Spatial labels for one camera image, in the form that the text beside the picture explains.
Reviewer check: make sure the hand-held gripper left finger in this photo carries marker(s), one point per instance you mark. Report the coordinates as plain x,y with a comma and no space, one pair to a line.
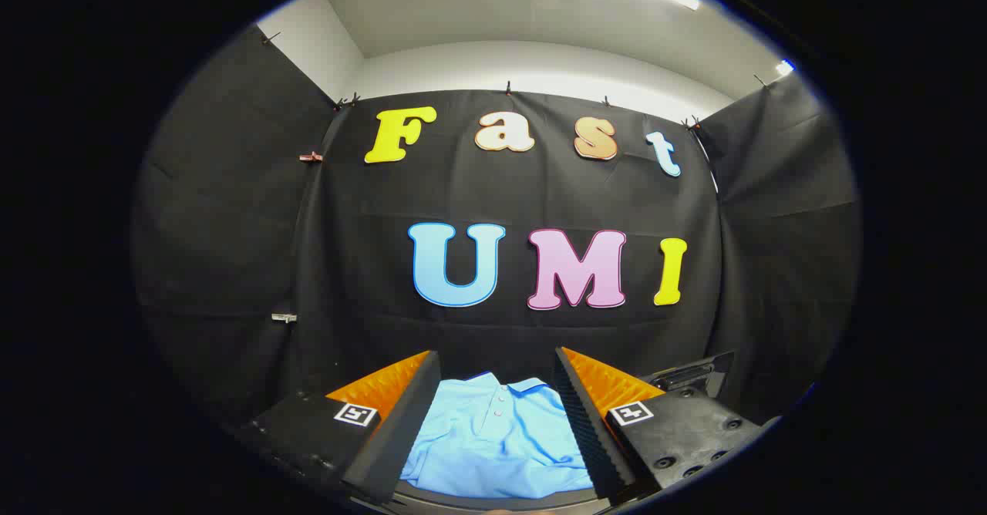
401,430

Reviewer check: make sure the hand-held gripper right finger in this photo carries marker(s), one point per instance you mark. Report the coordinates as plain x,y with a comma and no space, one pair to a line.
582,430

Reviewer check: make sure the light blue polo shirt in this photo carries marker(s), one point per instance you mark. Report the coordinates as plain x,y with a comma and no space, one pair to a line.
493,445

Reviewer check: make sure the black washing machine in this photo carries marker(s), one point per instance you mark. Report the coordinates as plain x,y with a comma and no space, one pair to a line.
688,376

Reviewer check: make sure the black backdrop cloth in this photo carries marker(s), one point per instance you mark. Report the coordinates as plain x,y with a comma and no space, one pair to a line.
501,330

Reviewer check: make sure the silver clip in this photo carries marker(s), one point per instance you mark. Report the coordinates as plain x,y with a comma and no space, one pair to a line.
284,318

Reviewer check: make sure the red clip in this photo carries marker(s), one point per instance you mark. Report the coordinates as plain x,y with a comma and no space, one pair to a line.
311,157

